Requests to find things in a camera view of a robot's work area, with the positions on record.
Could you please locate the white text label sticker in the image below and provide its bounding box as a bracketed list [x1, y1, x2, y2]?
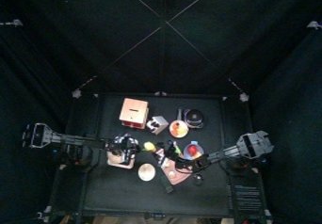
[233, 184, 264, 213]

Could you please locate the light blue bowl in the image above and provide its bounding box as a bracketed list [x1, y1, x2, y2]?
[184, 140, 206, 161]

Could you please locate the green toy corn husk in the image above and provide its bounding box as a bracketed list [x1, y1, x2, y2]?
[173, 142, 185, 156]

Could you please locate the frying pan with orange food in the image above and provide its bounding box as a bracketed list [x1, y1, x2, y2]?
[169, 107, 190, 139]

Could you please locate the pink wooden box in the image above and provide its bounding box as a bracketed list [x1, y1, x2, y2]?
[118, 97, 151, 130]

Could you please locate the small white black cube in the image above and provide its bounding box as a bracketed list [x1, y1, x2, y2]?
[145, 115, 170, 136]

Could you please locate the small dark round object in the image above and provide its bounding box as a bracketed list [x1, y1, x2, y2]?
[193, 173, 205, 185]

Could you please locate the round wooden disc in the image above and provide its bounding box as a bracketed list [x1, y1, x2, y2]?
[138, 163, 158, 183]

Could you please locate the yellow toy corn cob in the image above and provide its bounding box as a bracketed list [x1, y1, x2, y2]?
[143, 141, 158, 152]

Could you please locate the red yellow toy food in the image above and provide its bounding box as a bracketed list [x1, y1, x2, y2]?
[186, 143, 205, 160]

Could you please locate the pink cutting board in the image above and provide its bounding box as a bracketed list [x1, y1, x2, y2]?
[153, 148, 196, 186]

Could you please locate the round black pot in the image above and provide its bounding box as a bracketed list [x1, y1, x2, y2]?
[184, 108, 206, 129]

